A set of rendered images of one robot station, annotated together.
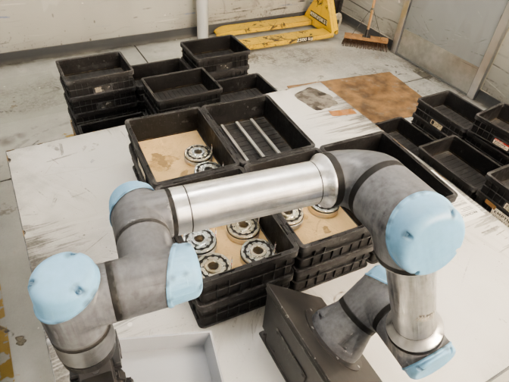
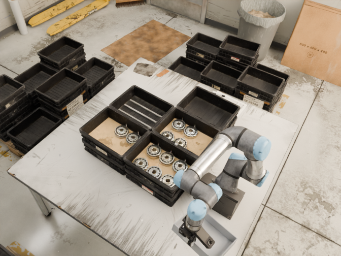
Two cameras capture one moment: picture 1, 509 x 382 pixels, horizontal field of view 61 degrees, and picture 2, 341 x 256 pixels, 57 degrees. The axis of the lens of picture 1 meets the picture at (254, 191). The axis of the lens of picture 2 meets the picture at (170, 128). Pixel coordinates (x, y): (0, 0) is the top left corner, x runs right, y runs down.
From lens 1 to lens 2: 100 cm
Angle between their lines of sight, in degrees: 21
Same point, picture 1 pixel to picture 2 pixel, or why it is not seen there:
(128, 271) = (207, 198)
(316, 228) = (193, 144)
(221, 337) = (180, 206)
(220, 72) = (71, 64)
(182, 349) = not seen: hidden behind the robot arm
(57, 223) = (72, 195)
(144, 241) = (203, 188)
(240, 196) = (210, 161)
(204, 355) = not seen: hidden behind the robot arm
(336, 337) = (229, 185)
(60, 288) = (201, 210)
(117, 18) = not seen: outside the picture
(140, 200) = (188, 176)
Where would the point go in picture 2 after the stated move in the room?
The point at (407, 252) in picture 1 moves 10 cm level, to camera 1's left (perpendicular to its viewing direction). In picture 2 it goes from (261, 156) to (244, 163)
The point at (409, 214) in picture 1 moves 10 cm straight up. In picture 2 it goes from (258, 146) to (264, 133)
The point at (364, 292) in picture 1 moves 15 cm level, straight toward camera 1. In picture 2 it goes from (232, 165) to (236, 187)
